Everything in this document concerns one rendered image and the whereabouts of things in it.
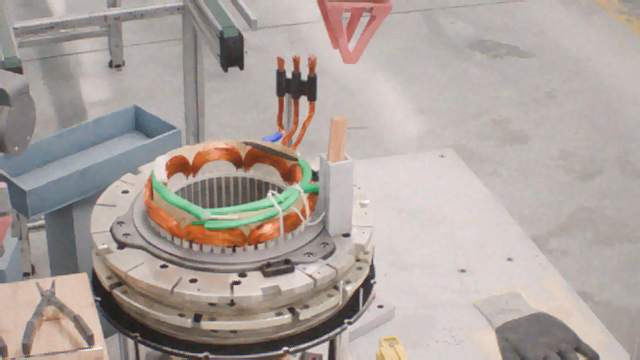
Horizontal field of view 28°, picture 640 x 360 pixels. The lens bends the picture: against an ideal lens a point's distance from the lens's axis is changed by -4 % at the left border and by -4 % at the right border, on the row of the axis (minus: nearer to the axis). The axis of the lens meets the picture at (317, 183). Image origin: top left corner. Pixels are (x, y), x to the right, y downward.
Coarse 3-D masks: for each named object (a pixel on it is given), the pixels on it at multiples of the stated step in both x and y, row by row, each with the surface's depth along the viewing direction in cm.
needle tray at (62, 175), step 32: (96, 128) 177; (128, 128) 181; (160, 128) 177; (0, 160) 167; (32, 160) 171; (64, 160) 174; (96, 160) 174; (128, 160) 169; (32, 192) 160; (64, 192) 163; (96, 192) 167; (64, 224) 170; (64, 256) 174
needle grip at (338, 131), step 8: (336, 120) 139; (344, 120) 140; (336, 128) 140; (344, 128) 140; (336, 136) 140; (344, 136) 140; (336, 144) 140; (344, 144) 141; (336, 152) 141; (328, 160) 142; (336, 160) 141
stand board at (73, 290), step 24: (0, 288) 140; (24, 288) 140; (48, 288) 140; (72, 288) 140; (0, 312) 136; (24, 312) 136; (96, 312) 137; (48, 336) 133; (72, 336) 133; (96, 336) 133
